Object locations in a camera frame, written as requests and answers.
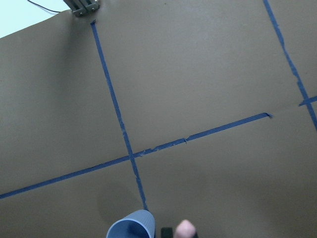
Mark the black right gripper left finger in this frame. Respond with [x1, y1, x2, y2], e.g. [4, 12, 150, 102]
[160, 227, 173, 238]

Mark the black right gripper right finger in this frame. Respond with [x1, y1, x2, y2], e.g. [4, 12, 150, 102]
[191, 230, 198, 238]

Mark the blue ribbed paper cup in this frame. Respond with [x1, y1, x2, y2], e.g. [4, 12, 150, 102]
[106, 210, 156, 238]

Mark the aluminium frame post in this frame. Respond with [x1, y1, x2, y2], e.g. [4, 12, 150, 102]
[64, 0, 100, 17]

